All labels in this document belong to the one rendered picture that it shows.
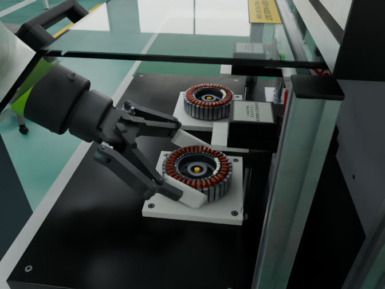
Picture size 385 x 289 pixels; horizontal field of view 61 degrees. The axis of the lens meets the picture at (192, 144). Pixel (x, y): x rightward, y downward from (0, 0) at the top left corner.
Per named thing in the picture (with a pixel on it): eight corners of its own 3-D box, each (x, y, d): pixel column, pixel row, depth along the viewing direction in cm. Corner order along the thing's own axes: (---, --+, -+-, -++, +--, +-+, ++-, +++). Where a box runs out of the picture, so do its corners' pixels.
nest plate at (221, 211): (142, 216, 50) (141, 210, 49) (161, 155, 62) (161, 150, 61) (242, 225, 48) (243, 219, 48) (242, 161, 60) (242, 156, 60)
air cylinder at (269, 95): (262, 125, 70) (266, 102, 67) (260, 108, 76) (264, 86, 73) (286, 127, 70) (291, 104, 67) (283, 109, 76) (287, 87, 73)
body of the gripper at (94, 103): (82, 112, 54) (133, 139, 56) (59, 143, 48) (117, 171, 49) (97, 77, 50) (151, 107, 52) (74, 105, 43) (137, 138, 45)
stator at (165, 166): (156, 202, 50) (154, 184, 48) (169, 157, 59) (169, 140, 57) (229, 209, 49) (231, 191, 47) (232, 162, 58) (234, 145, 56)
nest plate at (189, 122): (170, 129, 69) (169, 124, 68) (180, 96, 81) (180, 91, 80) (242, 133, 68) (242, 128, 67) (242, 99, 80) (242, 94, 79)
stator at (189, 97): (183, 121, 69) (183, 106, 67) (183, 96, 78) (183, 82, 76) (236, 121, 69) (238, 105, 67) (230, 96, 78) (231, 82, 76)
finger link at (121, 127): (122, 121, 49) (114, 123, 48) (168, 178, 46) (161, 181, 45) (113, 139, 51) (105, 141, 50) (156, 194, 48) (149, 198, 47)
